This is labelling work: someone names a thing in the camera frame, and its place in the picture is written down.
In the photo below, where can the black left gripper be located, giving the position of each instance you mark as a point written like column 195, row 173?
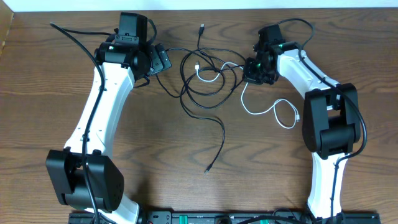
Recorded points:
column 161, row 58

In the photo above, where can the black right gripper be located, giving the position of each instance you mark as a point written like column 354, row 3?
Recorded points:
column 247, row 74

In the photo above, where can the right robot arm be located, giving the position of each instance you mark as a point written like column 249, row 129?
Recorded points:
column 330, row 120

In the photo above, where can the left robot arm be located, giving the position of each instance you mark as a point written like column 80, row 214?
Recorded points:
column 83, row 174

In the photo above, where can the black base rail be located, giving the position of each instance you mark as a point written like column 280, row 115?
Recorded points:
column 279, row 216

